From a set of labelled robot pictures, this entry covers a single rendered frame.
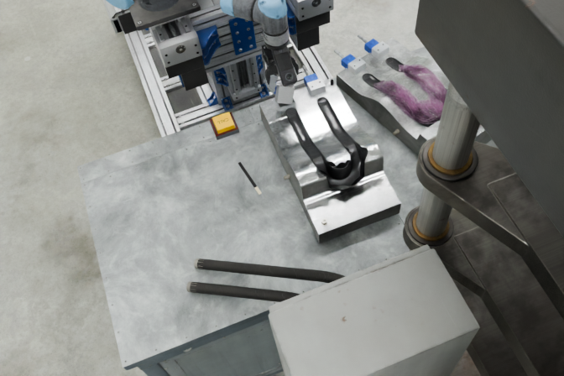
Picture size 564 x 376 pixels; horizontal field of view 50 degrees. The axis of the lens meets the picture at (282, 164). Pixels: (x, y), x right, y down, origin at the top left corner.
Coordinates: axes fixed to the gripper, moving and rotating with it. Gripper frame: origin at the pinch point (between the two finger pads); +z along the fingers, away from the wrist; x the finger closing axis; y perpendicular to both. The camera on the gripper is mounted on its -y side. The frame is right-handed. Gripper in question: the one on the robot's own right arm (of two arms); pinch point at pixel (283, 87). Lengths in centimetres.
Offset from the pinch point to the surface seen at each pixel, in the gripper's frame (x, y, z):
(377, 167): -15.6, -35.9, 5.2
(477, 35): 1, -81, -97
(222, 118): 20.6, 4.9, 10.9
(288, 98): -0.5, -2.2, 3.1
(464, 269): -7, -86, -34
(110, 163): 60, 6, 15
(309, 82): -9.1, 0.9, 2.8
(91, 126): 76, 95, 95
